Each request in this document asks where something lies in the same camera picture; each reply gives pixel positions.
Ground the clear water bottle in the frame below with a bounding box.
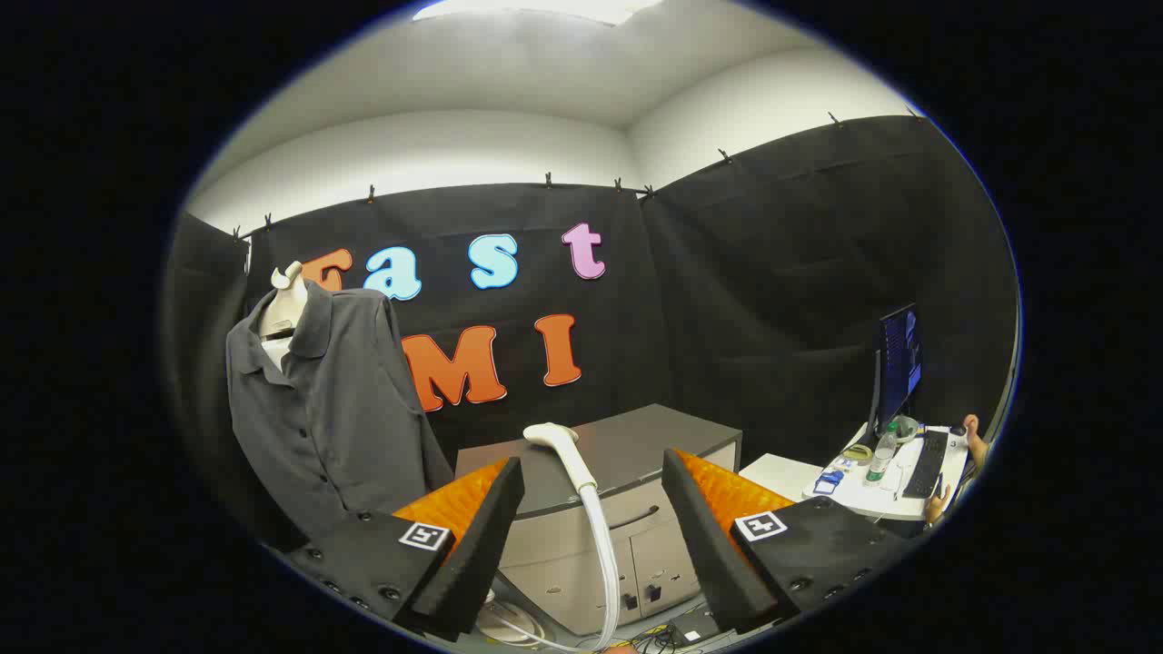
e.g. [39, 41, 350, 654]
[866, 422, 899, 484]

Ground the white desk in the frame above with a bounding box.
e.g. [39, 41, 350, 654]
[804, 422, 971, 520]

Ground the grey button shirt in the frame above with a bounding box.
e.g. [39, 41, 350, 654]
[225, 282, 455, 546]

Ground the grey cabinet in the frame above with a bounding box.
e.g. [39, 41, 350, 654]
[454, 404, 744, 637]

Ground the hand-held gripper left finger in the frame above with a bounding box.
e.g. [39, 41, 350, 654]
[282, 457, 526, 642]

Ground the computer monitor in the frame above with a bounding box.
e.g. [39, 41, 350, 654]
[868, 304, 925, 437]

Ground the white garment steamer head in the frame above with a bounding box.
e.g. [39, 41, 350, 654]
[524, 422, 623, 650]

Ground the small white side table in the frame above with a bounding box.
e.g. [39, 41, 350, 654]
[738, 452, 823, 502]

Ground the black keyboard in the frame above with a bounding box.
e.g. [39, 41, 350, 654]
[902, 431, 950, 499]

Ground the cream garment hanger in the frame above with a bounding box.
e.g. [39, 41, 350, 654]
[259, 262, 308, 342]

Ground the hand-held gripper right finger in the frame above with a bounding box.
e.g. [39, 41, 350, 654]
[661, 448, 914, 635]

